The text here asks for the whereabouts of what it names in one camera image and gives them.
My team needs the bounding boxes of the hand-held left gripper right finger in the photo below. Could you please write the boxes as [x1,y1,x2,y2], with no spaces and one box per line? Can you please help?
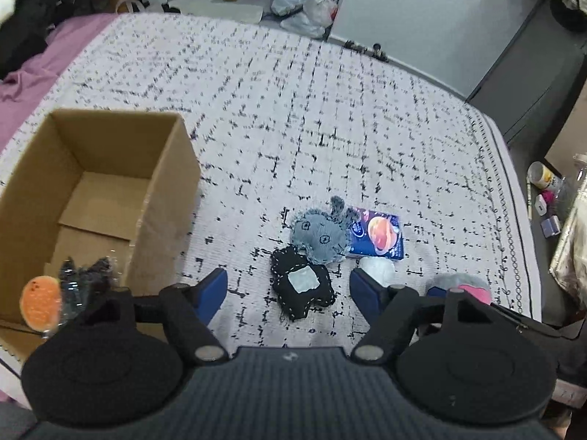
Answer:
[349,268,495,366]

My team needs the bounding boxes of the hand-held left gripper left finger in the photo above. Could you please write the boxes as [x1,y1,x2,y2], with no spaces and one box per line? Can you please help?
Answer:
[73,268,230,366]

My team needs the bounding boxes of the white soft toy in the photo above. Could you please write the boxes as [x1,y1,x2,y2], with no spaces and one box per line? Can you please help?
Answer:
[358,256,397,287]

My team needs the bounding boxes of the grey fluffy plush toy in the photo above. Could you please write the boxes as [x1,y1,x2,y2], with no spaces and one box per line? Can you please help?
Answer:
[426,272,493,305]

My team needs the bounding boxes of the black stitched plush toy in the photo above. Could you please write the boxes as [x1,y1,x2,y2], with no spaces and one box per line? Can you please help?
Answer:
[270,245,332,322]

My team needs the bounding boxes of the grey denim plush toy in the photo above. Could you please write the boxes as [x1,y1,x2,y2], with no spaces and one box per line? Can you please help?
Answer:
[288,196,361,267]

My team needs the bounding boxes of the brown cardboard box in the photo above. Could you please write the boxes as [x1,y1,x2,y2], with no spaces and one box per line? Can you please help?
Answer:
[0,109,203,367]

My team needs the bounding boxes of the dark plush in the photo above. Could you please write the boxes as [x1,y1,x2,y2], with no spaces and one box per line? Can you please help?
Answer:
[59,257,115,322]

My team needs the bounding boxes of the orange round plush toy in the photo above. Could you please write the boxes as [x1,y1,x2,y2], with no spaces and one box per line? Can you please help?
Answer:
[19,276,62,331]

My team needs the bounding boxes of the glossy floral bag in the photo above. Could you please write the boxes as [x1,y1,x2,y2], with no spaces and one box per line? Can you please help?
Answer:
[548,188,587,294]

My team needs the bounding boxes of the yellow white cup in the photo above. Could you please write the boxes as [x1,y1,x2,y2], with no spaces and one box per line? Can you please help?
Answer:
[526,161,562,191]

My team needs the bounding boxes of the white black patterned blanket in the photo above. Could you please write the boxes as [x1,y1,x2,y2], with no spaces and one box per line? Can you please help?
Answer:
[0,11,544,377]

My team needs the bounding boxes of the white red plastic bag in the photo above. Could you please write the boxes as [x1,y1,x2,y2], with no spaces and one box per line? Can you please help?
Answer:
[303,0,340,26]

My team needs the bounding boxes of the pink bedsheet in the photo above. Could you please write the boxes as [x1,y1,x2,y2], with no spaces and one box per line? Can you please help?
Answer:
[0,13,122,152]

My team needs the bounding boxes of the black clothing pile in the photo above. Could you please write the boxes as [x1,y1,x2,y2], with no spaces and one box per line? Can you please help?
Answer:
[0,0,88,78]

